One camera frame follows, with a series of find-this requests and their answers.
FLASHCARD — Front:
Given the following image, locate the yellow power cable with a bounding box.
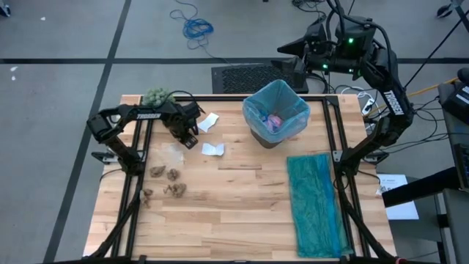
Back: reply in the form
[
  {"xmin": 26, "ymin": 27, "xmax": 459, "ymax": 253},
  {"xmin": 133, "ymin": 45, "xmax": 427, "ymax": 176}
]
[{"xmin": 366, "ymin": 76, "xmax": 459, "ymax": 118}]

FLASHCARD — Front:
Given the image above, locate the white paper scrap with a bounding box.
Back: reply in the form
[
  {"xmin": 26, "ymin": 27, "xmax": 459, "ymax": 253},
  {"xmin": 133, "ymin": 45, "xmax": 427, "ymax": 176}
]
[
  {"xmin": 201, "ymin": 142, "xmax": 226, "ymax": 158},
  {"xmin": 196, "ymin": 111, "xmax": 221, "ymax": 133}
]

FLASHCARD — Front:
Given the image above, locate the grey trash bin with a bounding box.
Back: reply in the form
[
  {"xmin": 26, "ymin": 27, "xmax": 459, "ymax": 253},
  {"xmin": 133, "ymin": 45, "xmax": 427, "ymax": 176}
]
[{"xmin": 250, "ymin": 126, "xmax": 291, "ymax": 150}]

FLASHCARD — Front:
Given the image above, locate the black aluminium frame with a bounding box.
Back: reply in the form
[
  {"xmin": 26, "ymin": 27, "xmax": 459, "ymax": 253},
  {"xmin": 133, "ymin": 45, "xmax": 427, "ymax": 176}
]
[{"xmin": 36, "ymin": 94, "xmax": 440, "ymax": 264}]

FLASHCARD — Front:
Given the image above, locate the translucent plastic sheet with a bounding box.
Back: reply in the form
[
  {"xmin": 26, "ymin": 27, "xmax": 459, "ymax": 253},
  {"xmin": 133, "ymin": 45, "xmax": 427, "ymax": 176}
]
[{"xmin": 160, "ymin": 142, "xmax": 185, "ymax": 165}]

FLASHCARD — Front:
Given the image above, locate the green potted plant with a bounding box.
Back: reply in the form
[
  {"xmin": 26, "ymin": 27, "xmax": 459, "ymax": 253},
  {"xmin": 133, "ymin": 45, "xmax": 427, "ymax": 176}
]
[{"xmin": 141, "ymin": 87, "xmax": 176, "ymax": 108}]

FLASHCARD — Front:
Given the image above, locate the blue floor cable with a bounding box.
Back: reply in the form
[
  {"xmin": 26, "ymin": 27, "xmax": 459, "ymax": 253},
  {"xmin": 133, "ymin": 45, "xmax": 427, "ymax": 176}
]
[{"xmin": 169, "ymin": 0, "xmax": 215, "ymax": 51}]

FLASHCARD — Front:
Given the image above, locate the black desk bar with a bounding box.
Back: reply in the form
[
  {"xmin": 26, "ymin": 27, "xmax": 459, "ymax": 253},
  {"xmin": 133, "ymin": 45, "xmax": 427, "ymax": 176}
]
[{"xmin": 380, "ymin": 166, "xmax": 463, "ymax": 209}]

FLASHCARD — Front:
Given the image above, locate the white power strip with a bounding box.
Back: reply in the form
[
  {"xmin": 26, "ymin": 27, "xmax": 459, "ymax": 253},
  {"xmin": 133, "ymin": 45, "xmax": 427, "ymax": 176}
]
[{"xmin": 361, "ymin": 97, "xmax": 377, "ymax": 117}]

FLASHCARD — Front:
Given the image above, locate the black equipment box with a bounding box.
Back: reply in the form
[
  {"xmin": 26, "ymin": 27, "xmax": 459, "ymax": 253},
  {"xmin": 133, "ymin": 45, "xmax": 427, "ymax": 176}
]
[{"xmin": 437, "ymin": 67, "xmax": 469, "ymax": 126}]

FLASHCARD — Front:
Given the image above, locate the grey cabinet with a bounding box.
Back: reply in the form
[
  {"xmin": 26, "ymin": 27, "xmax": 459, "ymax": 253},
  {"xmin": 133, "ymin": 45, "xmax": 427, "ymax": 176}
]
[{"xmin": 441, "ymin": 188, "xmax": 469, "ymax": 264}]

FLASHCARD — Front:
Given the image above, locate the white printed paper sheet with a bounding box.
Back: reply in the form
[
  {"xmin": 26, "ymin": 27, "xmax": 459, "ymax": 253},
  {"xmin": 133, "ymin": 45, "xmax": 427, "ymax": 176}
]
[{"xmin": 374, "ymin": 173, "xmax": 420, "ymax": 221}]

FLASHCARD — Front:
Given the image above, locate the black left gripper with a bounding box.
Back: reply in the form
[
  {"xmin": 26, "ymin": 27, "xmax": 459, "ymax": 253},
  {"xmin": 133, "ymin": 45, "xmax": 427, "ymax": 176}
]
[{"xmin": 166, "ymin": 101, "xmax": 207, "ymax": 150}]

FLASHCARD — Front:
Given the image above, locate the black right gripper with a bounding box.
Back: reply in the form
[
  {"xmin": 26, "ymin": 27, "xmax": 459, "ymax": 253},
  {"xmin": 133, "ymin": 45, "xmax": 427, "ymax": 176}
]
[{"xmin": 270, "ymin": 22, "xmax": 353, "ymax": 89}]

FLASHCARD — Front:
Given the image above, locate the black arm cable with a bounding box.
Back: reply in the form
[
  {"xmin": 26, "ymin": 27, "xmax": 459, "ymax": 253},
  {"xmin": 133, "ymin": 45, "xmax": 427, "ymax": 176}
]
[
  {"xmin": 166, "ymin": 89, "xmax": 199, "ymax": 108},
  {"xmin": 324, "ymin": 0, "xmax": 395, "ymax": 70}
]

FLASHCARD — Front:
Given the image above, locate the black tripod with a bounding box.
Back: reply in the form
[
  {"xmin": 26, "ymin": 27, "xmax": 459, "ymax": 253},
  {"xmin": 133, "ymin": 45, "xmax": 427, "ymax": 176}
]
[{"xmin": 435, "ymin": 0, "xmax": 469, "ymax": 34}]

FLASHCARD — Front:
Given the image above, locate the pink wrapper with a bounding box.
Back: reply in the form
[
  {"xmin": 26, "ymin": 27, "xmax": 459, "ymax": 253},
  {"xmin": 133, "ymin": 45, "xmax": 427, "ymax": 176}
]
[{"xmin": 264, "ymin": 113, "xmax": 284, "ymax": 133}]

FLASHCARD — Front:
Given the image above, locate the light blue trash bag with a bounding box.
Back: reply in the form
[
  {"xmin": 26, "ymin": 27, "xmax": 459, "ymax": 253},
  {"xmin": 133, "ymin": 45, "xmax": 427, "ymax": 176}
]
[{"xmin": 242, "ymin": 78, "xmax": 312, "ymax": 144}]

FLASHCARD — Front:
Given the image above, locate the black floor mat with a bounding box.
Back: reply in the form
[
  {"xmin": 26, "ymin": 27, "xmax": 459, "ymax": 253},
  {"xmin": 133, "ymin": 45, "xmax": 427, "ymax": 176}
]
[{"xmin": 211, "ymin": 62, "xmax": 309, "ymax": 95}]

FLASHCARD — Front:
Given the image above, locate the teal trash bag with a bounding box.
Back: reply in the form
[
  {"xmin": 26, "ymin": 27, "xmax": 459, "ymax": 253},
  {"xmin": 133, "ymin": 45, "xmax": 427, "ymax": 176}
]
[{"xmin": 286, "ymin": 153, "xmax": 355, "ymax": 259}]

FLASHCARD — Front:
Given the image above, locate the silver mounting bracket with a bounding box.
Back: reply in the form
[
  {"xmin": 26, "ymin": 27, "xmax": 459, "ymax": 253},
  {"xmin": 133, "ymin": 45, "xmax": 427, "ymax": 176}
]
[
  {"xmin": 363, "ymin": 150, "xmax": 390, "ymax": 164},
  {"xmin": 90, "ymin": 150, "xmax": 122, "ymax": 164}
]

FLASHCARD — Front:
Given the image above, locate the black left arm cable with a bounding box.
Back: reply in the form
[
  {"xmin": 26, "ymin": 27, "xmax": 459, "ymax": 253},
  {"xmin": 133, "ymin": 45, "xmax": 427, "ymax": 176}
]
[{"xmin": 166, "ymin": 89, "xmax": 199, "ymax": 108}]

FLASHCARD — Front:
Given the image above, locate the thin black pole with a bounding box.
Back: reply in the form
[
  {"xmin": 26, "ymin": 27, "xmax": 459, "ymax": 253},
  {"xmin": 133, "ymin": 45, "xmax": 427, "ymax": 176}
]
[{"xmin": 404, "ymin": 14, "xmax": 469, "ymax": 89}]

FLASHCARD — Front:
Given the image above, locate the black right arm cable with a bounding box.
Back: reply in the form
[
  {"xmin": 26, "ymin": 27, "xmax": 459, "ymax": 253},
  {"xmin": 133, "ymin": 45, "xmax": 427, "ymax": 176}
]
[{"xmin": 324, "ymin": 0, "xmax": 395, "ymax": 70}]

